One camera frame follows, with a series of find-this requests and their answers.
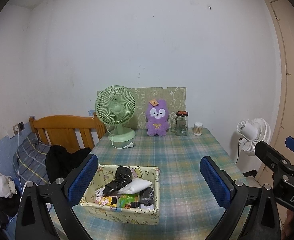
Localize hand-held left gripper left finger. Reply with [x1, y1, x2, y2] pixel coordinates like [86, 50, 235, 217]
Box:
[15, 154, 99, 240]

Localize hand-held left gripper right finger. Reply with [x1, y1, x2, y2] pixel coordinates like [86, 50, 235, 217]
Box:
[199, 156, 283, 240]

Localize pink cartoon tissue pack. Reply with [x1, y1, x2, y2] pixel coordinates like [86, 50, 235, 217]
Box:
[95, 196, 120, 207]

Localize black plastic bag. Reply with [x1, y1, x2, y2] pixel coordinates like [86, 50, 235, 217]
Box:
[104, 166, 132, 197]

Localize yellow cartoon storage box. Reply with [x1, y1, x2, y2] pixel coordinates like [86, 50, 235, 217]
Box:
[79, 164, 160, 225]

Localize white soft packet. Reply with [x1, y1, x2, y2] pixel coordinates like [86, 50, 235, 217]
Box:
[121, 179, 153, 195]

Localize dark grey cloth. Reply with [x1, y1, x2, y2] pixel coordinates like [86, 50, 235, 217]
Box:
[140, 187, 155, 208]

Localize white standing fan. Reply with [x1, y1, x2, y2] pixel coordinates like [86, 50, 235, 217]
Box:
[237, 117, 271, 165]

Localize black garment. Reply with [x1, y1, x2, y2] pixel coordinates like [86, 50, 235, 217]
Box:
[45, 145, 92, 184]

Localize wooden bed headboard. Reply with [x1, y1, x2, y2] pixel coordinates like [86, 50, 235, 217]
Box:
[29, 112, 107, 154]

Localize blue plaid pillow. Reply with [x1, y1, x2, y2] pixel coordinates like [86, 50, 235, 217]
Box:
[12, 132, 52, 185]

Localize glass jar mug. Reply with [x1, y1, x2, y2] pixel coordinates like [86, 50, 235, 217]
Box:
[170, 111, 189, 137]

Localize green desk fan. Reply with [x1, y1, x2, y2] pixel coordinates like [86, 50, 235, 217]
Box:
[95, 85, 137, 142]

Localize dark clothes pile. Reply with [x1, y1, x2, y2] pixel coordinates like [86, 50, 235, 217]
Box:
[0, 195, 20, 228]

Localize purple plush toy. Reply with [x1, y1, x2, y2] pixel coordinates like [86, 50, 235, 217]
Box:
[146, 99, 169, 137]

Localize green cartoon backing board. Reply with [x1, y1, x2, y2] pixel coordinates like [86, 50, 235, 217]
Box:
[128, 87, 187, 130]

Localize green fan power cord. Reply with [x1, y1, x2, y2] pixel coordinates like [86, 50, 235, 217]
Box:
[111, 135, 136, 150]

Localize white charging cable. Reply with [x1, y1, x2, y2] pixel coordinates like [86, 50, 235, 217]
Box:
[16, 131, 22, 188]

